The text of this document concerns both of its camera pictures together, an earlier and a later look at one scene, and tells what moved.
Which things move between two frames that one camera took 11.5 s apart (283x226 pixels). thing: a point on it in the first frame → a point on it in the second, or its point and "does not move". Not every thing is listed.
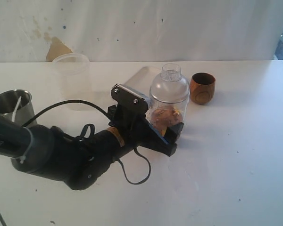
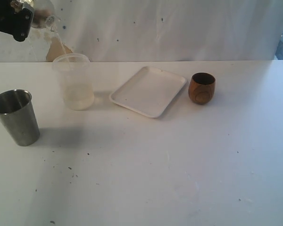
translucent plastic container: (74, 75) does not move
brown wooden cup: (202, 86) does not move
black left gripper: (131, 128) → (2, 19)
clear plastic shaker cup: (162, 115) → (44, 14)
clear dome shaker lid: (170, 87) → (48, 12)
